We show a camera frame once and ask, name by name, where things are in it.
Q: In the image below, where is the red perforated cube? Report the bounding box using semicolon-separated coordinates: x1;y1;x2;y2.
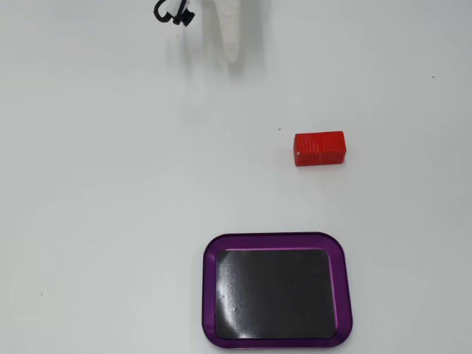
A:
294;131;347;168

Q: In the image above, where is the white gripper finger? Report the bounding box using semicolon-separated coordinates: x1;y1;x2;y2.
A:
209;0;245;63

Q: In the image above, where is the purple tray with black mat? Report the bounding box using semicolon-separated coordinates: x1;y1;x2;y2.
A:
201;232;354;350

